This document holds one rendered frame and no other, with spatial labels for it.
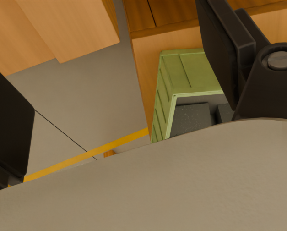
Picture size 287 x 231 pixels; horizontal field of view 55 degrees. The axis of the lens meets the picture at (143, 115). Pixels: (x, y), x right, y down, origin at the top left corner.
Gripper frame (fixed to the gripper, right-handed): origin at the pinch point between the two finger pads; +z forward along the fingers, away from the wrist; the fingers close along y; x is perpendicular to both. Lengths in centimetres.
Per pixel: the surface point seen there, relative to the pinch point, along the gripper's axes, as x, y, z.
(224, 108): -63, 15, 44
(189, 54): -42, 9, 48
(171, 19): -36, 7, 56
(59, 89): -104, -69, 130
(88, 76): -102, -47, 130
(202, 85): -42, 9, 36
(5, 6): -11.9, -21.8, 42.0
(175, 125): -58, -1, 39
